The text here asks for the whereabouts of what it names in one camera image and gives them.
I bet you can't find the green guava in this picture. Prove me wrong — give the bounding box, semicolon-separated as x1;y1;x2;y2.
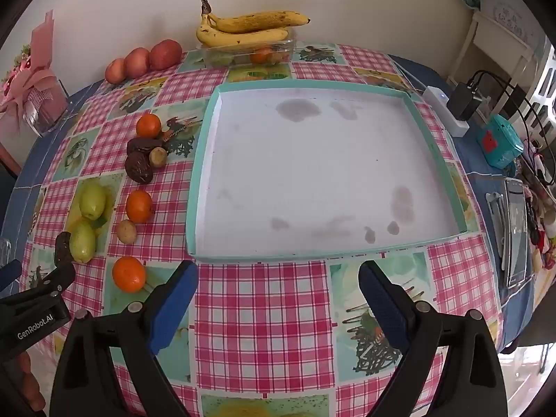
79;181;107;221
69;219;97;264

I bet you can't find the person's left hand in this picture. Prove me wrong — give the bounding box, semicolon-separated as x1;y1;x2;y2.
19;352;46;413

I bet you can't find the pink flower bouquet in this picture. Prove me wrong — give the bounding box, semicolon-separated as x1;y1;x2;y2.
0;9;66;118

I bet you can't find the yellow banana bunch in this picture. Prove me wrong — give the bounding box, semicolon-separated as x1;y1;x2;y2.
196;0;311;49

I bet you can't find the black power adapter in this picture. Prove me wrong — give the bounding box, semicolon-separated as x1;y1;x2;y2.
447;82;483;121

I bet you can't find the teal box red label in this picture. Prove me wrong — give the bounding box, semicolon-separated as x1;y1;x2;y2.
476;114;524;169

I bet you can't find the white cabinet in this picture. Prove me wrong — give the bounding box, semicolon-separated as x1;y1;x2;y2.
447;11;537;96

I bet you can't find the pink checked printed tablecloth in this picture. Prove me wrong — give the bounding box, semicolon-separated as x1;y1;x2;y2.
19;42;505;417

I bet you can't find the dark brown wrinkled fruit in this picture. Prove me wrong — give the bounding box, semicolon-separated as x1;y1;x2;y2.
124;152;154;184
127;138;162;154

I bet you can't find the white power strip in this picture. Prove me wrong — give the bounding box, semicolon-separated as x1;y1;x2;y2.
422;86;471;136

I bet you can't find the black cable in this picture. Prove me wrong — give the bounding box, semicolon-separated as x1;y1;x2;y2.
467;68;556;174

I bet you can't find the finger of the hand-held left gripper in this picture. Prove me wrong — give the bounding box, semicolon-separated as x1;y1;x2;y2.
28;231;76;300
0;259;22;293

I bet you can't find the clear glass vase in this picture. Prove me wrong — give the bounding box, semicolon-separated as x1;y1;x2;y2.
22;80;70;137

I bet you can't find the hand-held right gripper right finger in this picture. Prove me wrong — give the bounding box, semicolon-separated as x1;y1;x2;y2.
357;260;509;417

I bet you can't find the red apple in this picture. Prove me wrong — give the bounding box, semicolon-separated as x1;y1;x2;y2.
105;58;126;84
149;39;183;71
124;48;151;79

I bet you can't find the white tray with teal rim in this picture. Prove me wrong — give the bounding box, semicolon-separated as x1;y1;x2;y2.
185;80;469;263

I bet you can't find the grey tablet stand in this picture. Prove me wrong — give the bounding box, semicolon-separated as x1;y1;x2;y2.
485;192;508;270

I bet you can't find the clear plastic container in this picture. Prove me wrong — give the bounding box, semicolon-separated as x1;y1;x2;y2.
197;30;298;69

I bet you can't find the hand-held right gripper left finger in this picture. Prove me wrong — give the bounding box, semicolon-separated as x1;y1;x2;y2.
49;260;199;417

